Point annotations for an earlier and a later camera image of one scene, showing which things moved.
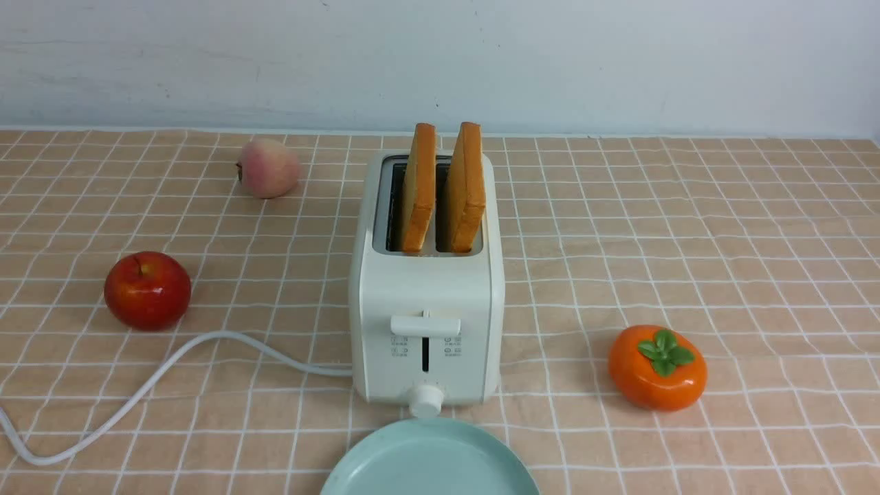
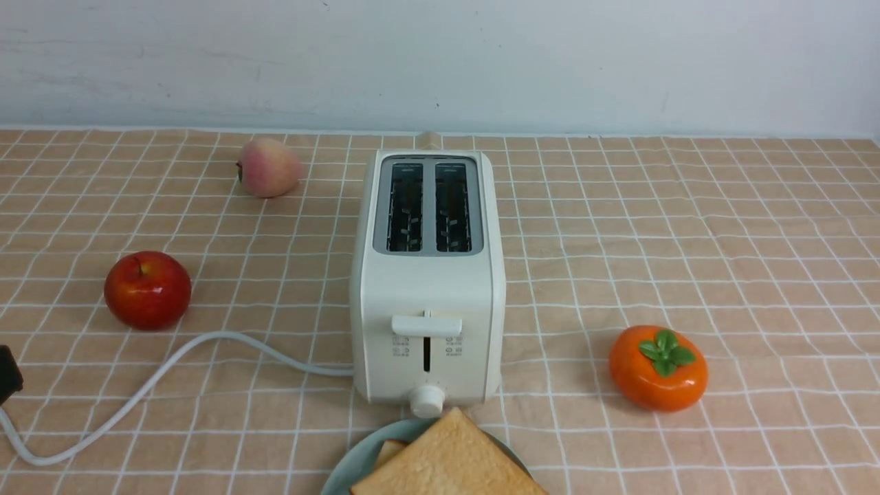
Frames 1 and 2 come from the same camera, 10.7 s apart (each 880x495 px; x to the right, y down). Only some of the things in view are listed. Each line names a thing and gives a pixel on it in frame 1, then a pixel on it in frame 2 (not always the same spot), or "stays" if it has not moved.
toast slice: (466, 199) → (455, 457)
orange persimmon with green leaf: (657, 368) stays
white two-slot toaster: (426, 314) stays
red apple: (148, 290) stays
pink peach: (268, 168) stays
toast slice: (420, 192) → (389, 448)
